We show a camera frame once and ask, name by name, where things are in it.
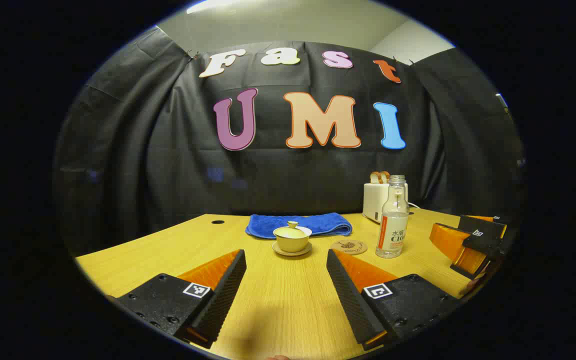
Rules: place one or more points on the blue towel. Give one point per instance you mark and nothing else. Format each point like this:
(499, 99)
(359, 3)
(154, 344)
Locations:
(273, 224)

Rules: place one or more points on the cream teacup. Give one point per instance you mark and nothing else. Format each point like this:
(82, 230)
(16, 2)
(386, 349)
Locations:
(292, 244)

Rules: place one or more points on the cream teacup lid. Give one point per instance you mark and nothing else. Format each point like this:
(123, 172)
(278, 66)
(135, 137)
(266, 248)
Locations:
(293, 230)

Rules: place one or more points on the white toaster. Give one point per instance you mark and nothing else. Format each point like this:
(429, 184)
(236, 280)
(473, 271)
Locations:
(372, 202)

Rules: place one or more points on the bread slice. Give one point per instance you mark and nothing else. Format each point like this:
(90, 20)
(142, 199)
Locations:
(375, 177)
(384, 177)

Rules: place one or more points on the black backdrop cloth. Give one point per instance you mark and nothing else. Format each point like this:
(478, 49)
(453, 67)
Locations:
(168, 165)

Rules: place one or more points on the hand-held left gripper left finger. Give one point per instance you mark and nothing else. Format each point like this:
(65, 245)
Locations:
(220, 300)

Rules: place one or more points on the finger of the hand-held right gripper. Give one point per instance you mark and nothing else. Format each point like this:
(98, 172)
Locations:
(501, 220)
(488, 242)

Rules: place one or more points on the clear water bottle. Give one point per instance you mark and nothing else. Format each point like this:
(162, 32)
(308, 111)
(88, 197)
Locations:
(392, 225)

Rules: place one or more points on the round wooden coaster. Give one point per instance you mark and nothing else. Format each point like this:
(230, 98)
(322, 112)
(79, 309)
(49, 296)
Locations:
(349, 247)

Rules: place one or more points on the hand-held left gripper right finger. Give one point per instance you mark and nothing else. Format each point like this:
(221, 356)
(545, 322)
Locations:
(350, 300)

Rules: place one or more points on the cream saucer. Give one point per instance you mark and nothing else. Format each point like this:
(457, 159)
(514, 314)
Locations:
(292, 253)

